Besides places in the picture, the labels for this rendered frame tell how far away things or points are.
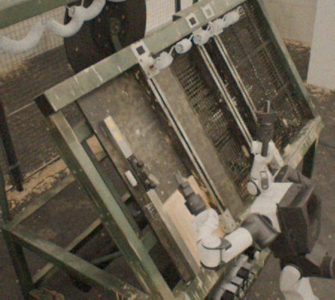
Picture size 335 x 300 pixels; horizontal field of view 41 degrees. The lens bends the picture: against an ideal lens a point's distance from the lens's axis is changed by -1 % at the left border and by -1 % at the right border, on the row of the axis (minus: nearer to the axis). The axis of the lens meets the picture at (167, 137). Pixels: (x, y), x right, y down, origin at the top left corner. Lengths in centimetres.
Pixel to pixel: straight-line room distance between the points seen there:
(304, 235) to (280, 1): 600
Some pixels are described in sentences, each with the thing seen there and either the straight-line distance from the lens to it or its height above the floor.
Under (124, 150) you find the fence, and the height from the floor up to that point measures 155.
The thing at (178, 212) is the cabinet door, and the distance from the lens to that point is 243.
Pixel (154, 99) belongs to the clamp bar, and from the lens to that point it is 243.
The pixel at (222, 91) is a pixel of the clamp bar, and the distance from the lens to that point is 285.
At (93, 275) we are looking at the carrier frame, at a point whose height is 79.
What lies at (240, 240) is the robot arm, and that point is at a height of 137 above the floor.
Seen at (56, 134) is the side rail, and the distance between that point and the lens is 207.
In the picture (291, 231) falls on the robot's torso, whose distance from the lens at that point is 222.
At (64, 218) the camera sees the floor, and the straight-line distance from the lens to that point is 425.
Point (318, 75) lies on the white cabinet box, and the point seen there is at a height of 16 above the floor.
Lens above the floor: 279
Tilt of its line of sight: 33 degrees down
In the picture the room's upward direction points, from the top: 3 degrees counter-clockwise
